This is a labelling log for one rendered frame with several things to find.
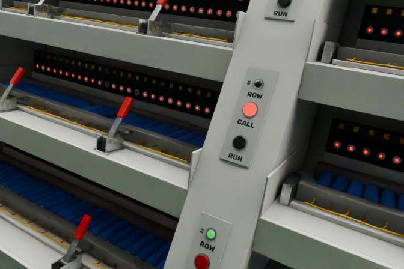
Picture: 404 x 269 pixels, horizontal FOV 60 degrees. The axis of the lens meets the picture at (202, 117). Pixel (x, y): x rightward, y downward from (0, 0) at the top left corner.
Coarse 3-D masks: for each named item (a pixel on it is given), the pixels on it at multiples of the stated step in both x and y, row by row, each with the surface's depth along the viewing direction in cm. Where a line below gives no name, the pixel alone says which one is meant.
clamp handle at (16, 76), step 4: (20, 68) 66; (16, 72) 66; (20, 72) 66; (24, 72) 66; (16, 76) 65; (20, 76) 66; (12, 80) 65; (16, 80) 65; (12, 84) 65; (16, 84) 66; (8, 88) 65; (12, 88) 65; (4, 92) 65; (8, 92) 65; (4, 96) 64
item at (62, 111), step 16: (0, 96) 73; (16, 96) 70; (32, 96) 68; (48, 112) 66; (64, 112) 64; (80, 112) 62; (96, 128) 61; (128, 128) 57; (144, 144) 56; (160, 144) 55; (176, 144) 53; (192, 144) 54
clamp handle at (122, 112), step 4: (124, 100) 54; (128, 100) 54; (132, 100) 54; (124, 104) 54; (128, 104) 54; (120, 108) 54; (124, 108) 54; (128, 108) 54; (120, 112) 54; (124, 112) 53; (120, 116) 53; (124, 116) 54; (116, 120) 53; (120, 120) 53; (116, 124) 53; (112, 128) 53; (116, 128) 53; (112, 132) 53; (108, 136) 53; (112, 136) 52
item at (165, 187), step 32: (96, 96) 76; (0, 128) 62; (32, 128) 58; (64, 128) 60; (64, 160) 55; (96, 160) 51; (128, 160) 50; (160, 160) 52; (192, 160) 43; (128, 192) 49; (160, 192) 46
